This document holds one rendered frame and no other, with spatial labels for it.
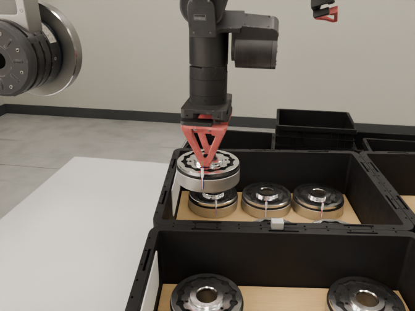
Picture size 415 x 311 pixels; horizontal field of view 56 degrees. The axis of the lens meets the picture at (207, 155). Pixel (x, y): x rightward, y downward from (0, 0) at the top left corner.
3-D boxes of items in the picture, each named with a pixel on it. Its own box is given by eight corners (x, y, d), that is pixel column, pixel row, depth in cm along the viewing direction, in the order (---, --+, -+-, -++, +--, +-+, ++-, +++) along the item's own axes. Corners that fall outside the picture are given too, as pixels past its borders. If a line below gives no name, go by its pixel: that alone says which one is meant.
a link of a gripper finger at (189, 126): (230, 155, 65) (231, 101, 62) (225, 174, 59) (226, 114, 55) (189, 152, 66) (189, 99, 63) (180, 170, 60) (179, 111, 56)
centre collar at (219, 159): (190, 166, 62) (190, 162, 62) (196, 154, 66) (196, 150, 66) (221, 168, 61) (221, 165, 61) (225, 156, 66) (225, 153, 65)
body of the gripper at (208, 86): (231, 104, 65) (233, 58, 62) (225, 124, 55) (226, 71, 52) (193, 102, 66) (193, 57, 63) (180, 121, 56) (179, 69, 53)
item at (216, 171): (170, 174, 60) (170, 171, 60) (184, 150, 69) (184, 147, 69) (236, 179, 59) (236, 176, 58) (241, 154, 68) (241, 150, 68)
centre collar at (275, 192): (254, 198, 80) (254, 195, 80) (255, 187, 85) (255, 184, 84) (278, 200, 80) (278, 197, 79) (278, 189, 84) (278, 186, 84)
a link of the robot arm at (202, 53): (193, 20, 58) (184, 23, 53) (239, 21, 57) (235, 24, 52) (193, 66, 61) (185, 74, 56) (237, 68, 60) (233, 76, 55)
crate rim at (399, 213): (151, 237, 61) (150, 224, 60) (174, 157, 88) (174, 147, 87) (415, 244, 59) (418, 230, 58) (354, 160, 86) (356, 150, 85)
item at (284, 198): (240, 205, 78) (240, 203, 78) (244, 182, 88) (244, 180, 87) (291, 210, 77) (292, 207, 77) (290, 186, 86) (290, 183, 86)
